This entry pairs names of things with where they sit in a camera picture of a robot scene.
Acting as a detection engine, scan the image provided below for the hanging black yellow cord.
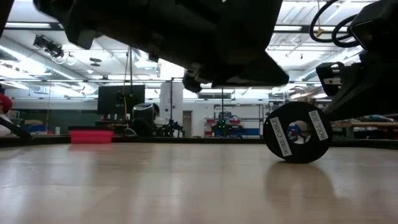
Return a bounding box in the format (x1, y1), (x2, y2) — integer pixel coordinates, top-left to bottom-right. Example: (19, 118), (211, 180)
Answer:
(122, 46), (138, 138)

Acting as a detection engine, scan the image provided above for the black labelled cable spool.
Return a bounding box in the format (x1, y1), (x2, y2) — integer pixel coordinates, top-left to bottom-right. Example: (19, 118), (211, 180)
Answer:
(262, 101), (333, 164)

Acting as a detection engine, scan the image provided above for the black aluminium table frame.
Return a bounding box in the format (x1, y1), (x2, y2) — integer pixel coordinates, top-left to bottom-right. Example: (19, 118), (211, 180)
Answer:
(0, 116), (398, 149)

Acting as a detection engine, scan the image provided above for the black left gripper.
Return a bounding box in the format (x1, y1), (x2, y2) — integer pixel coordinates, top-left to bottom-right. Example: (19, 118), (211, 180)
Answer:
(182, 0), (290, 93)

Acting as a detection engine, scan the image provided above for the black monitor screen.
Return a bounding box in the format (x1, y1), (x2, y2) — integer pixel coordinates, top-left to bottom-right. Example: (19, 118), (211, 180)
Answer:
(97, 85), (146, 115)

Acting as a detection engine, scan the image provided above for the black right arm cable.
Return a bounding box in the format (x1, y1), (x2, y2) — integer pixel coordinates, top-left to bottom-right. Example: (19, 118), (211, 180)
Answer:
(309, 0), (363, 49)

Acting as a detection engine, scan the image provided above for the red plastic bin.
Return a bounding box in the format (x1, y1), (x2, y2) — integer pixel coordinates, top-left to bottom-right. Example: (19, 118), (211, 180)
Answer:
(68, 125), (114, 144)

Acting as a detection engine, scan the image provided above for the black camera cluster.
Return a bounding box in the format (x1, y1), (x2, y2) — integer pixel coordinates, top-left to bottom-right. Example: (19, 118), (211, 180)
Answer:
(33, 34), (65, 59)

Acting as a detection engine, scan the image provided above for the black frame crossbeam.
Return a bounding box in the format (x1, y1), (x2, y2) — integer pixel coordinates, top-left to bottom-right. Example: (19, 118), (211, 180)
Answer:
(4, 21), (349, 34)

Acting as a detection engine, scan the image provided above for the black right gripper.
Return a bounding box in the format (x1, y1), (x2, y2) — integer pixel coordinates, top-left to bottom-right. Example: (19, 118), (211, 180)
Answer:
(315, 51), (398, 122)

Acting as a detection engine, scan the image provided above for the long wooden workbench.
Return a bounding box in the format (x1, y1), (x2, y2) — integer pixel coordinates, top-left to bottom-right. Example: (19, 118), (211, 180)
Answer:
(331, 121), (398, 139)

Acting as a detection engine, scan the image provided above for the white square pillar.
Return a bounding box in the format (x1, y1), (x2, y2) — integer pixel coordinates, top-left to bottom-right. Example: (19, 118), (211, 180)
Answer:
(159, 81), (185, 138)

